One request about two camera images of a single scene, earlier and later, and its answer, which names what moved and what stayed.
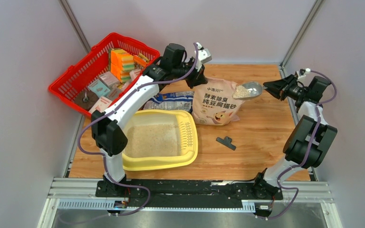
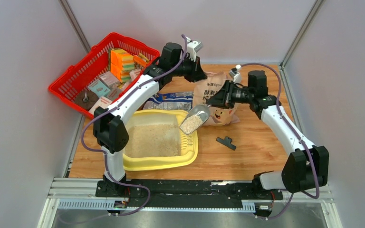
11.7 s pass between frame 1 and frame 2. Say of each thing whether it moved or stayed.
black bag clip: stayed
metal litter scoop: moved
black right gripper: moved
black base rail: stayed
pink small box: stayed
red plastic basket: stayed
